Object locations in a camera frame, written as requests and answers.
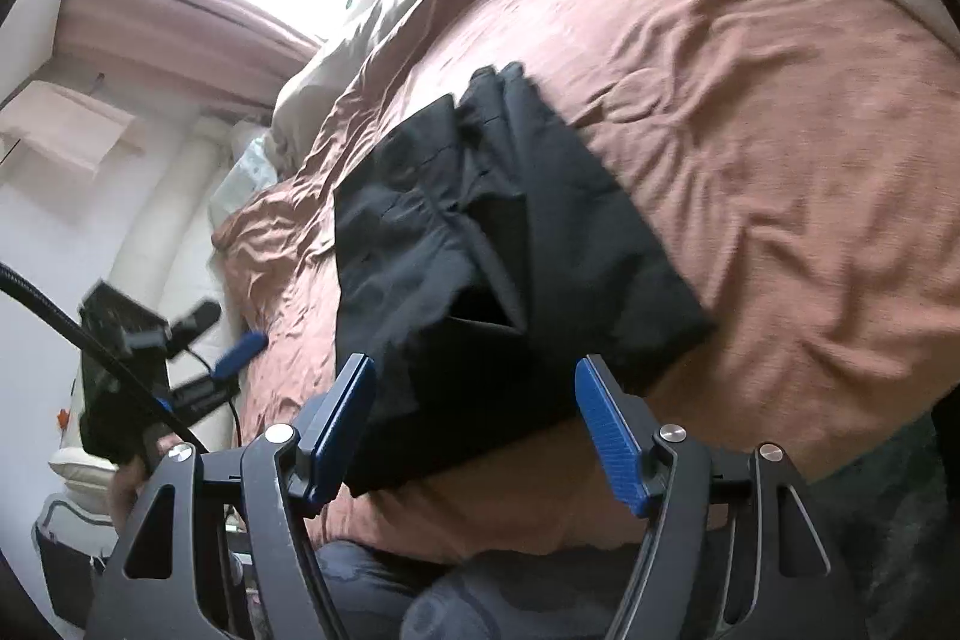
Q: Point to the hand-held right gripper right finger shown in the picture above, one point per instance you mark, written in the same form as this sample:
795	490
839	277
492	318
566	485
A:
611	437

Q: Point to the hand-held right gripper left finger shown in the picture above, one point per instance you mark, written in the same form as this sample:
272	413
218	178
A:
341	430

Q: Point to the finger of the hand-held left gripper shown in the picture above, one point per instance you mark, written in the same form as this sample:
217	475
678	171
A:
195	316
240	355

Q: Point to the large black garment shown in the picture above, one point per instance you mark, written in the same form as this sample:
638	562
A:
450	250

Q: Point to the person's left hand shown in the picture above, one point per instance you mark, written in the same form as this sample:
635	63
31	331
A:
124	490

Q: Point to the white pillow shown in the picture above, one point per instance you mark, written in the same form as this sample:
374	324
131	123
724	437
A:
240	175

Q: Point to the person's grey pants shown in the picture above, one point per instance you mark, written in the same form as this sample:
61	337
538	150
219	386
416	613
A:
465	602

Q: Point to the beige cardboard box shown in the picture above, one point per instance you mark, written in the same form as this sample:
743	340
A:
60	123

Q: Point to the pink curtain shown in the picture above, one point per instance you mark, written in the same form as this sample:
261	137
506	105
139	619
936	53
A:
172	25

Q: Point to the dark green rug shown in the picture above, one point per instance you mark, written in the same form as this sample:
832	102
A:
900	535

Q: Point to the brown bed sheet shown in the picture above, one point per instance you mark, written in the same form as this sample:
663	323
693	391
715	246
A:
750	160

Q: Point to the beige blanket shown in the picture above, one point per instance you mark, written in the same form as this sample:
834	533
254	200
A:
390	10

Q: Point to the white padded bed frame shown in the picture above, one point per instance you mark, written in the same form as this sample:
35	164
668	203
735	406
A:
165	220

